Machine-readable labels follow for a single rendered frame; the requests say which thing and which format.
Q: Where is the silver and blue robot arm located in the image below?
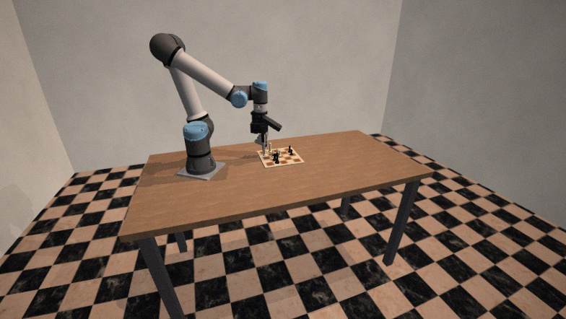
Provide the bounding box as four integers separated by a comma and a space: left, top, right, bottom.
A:
149, 33, 268, 175

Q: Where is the chessboard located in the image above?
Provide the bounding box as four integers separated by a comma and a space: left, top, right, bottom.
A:
257, 147, 305, 168

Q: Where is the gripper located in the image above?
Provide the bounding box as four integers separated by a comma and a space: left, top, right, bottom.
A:
251, 110, 268, 151

